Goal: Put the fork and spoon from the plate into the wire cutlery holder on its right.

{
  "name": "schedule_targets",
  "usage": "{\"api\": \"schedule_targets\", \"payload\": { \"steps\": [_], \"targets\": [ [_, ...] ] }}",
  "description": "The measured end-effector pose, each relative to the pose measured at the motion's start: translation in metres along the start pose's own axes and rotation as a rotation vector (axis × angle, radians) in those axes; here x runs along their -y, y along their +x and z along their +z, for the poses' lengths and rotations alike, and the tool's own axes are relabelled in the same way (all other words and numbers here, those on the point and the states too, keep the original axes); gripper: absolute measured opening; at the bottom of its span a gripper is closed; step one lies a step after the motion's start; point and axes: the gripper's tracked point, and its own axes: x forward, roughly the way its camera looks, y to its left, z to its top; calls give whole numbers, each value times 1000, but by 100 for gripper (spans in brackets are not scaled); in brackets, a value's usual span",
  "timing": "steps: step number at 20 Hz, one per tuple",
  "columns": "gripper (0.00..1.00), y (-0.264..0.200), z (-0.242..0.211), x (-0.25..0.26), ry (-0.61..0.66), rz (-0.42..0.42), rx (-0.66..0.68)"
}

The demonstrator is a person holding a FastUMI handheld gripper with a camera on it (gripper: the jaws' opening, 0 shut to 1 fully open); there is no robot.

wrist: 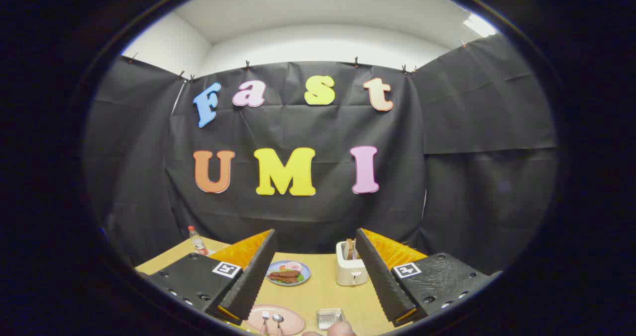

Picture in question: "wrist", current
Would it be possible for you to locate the pink plate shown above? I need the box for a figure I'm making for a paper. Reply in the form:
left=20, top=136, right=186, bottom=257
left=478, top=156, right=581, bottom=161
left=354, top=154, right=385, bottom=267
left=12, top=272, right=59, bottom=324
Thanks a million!
left=247, top=304, right=305, bottom=336

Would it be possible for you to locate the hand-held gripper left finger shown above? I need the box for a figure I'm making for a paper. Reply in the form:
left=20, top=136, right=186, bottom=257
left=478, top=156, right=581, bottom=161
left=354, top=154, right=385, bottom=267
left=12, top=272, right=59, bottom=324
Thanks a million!
left=144, top=229, right=278, bottom=326

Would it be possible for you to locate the cream toaster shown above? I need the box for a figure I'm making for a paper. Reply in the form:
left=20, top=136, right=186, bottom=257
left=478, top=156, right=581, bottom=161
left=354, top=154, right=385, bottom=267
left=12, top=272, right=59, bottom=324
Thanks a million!
left=336, top=241, right=369, bottom=287

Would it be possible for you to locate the clear bottle with red label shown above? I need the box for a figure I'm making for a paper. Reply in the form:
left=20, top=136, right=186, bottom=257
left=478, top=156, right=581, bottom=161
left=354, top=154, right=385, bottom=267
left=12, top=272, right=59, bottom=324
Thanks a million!
left=188, top=226, right=209, bottom=256

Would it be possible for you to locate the metal drainer basket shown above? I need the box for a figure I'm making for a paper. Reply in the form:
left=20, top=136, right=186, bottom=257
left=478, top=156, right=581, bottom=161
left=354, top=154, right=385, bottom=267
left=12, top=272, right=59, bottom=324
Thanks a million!
left=317, top=308, right=346, bottom=331

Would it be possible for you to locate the small ceiling light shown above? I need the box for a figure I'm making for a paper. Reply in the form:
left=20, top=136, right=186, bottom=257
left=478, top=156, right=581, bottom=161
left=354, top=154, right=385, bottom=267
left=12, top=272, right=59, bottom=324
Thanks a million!
left=463, top=14, right=498, bottom=38

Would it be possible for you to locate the blue food plate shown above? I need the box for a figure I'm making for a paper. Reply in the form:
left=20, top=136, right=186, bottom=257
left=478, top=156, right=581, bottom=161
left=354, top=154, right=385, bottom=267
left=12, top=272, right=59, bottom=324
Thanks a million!
left=266, top=260, right=312, bottom=287

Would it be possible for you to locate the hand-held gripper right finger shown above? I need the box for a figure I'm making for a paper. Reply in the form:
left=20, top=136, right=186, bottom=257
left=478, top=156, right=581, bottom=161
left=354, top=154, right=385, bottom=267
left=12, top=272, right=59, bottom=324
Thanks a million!
left=355, top=228, right=502, bottom=327

